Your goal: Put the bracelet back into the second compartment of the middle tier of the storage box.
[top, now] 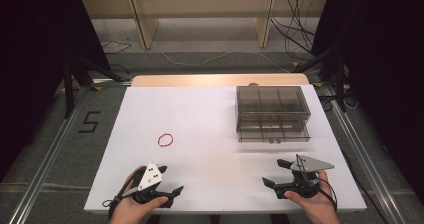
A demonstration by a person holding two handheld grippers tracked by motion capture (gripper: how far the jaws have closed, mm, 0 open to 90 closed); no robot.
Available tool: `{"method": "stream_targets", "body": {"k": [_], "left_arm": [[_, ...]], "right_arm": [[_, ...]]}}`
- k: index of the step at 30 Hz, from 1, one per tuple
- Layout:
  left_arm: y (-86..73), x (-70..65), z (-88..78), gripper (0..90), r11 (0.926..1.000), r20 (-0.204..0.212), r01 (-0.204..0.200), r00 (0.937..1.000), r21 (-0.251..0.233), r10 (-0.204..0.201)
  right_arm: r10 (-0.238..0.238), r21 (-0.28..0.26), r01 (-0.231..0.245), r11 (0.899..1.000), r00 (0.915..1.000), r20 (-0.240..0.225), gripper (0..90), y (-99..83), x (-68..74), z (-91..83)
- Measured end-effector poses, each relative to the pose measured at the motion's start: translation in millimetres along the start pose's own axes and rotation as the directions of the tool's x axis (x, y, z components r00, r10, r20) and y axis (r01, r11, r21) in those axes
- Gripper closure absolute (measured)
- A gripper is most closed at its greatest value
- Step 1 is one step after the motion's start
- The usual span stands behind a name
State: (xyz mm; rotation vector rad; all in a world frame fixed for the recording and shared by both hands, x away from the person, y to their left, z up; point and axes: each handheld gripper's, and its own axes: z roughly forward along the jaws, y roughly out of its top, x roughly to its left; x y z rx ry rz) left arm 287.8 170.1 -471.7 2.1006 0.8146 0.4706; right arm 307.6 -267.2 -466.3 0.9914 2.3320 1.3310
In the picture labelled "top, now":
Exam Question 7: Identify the aluminium floor rail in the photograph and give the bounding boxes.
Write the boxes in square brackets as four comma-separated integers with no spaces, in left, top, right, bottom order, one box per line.
[6,83,88,224]
[321,83,408,224]

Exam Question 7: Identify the white floor cable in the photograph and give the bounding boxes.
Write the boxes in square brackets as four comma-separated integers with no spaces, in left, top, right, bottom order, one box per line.
[159,50,292,74]

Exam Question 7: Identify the thin black floor cable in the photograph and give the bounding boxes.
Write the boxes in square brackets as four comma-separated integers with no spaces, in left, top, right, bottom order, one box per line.
[100,39,133,56]

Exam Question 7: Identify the grey transparent drawer box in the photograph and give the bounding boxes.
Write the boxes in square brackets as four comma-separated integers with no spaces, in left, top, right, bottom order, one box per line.
[235,85,312,144]

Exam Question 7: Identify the bundle of black cables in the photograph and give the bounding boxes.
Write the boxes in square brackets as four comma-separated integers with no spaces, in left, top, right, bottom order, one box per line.
[270,0,322,56]

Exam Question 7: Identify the light wooden desk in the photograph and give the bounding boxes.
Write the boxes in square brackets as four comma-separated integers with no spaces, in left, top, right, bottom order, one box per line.
[79,0,331,51]

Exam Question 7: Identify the black tripod stand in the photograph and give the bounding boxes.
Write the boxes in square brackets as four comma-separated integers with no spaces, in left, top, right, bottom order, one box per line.
[293,40,349,113]
[61,55,125,119]

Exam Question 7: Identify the dark curtain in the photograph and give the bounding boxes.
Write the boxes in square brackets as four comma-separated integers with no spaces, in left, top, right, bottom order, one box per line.
[311,0,424,203]
[0,0,112,182]

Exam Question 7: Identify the person's left hand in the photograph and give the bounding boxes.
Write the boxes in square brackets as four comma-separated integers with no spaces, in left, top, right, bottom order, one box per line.
[109,177,170,224]

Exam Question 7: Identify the red and black gripper cable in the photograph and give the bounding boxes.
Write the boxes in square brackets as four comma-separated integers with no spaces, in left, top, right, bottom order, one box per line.
[101,166,147,221]

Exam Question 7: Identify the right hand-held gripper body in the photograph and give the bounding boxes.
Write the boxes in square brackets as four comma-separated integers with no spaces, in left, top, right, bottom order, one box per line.
[274,154,335,200]

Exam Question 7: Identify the red rubber band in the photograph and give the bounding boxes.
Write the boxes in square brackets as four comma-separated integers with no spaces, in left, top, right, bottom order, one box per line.
[157,133,174,148]

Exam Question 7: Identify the person's right hand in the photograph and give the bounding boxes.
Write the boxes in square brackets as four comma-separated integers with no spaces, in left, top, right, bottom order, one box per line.
[283,170,341,224]

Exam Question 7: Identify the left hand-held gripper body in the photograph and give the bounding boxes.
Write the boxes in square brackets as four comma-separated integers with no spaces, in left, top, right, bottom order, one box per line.
[131,162,175,209]

